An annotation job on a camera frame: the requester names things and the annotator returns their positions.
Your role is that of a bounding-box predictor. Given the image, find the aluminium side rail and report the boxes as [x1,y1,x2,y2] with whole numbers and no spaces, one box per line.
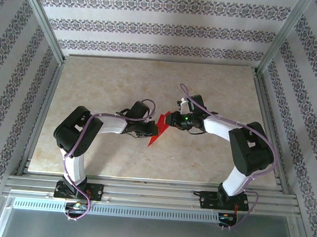
[245,72,298,195]
[16,58,66,178]

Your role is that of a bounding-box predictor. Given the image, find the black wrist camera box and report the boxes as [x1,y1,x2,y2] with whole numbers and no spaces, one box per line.
[179,93,206,115]
[127,100,151,122]

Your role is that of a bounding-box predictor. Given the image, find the slotted grey cable duct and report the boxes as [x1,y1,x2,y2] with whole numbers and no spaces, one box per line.
[12,196,221,226]

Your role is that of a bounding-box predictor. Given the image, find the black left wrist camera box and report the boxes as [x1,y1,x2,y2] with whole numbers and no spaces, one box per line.
[127,100,151,122]

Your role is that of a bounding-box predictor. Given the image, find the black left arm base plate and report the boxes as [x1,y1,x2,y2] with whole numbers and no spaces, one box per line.
[53,180,105,203]

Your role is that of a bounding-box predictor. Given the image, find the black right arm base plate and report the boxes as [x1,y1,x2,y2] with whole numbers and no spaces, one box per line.
[199,190,250,213]

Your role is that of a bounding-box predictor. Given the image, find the wide aluminium rail beam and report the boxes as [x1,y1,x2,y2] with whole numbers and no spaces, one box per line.
[3,166,304,220]

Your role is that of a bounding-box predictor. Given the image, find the small electronics board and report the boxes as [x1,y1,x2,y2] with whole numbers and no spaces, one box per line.
[218,212,238,223]
[65,201,90,212]

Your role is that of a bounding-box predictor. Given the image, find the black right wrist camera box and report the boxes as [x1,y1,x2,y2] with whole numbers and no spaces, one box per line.
[179,93,206,115]

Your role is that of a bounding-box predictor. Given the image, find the grey metal sheet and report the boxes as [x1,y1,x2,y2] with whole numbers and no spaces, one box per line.
[0,193,312,237]

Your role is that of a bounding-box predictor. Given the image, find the aluminium frame post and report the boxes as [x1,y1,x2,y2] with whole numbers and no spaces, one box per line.
[255,0,315,80]
[10,0,72,66]

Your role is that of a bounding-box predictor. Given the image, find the red paper sheet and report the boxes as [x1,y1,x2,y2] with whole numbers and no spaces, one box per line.
[146,109,172,149]

